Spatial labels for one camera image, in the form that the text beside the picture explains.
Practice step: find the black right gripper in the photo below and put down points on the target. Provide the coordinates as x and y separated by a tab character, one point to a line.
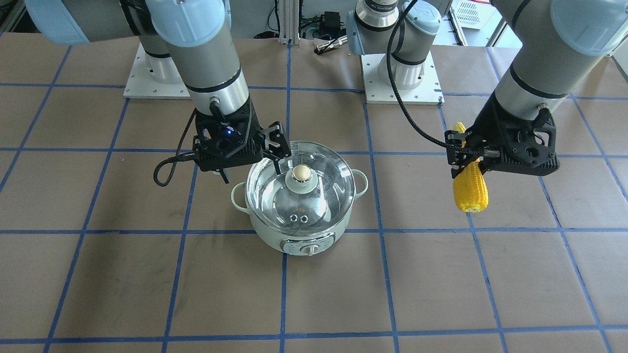
253	122

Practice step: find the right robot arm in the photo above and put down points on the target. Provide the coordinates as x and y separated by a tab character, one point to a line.
196	36

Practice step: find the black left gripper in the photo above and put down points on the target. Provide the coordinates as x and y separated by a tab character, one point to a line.
483	128

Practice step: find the glass pot lid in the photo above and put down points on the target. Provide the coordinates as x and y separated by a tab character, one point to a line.
300	189

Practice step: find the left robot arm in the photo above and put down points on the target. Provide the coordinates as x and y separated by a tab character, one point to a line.
562	41

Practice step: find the white electric cooking pot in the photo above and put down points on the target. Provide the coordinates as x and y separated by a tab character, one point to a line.
299	211

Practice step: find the yellow corn cob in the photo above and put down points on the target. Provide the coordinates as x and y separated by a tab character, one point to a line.
469	189

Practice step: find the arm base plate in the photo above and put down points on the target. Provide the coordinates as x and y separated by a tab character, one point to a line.
154	78
417	85

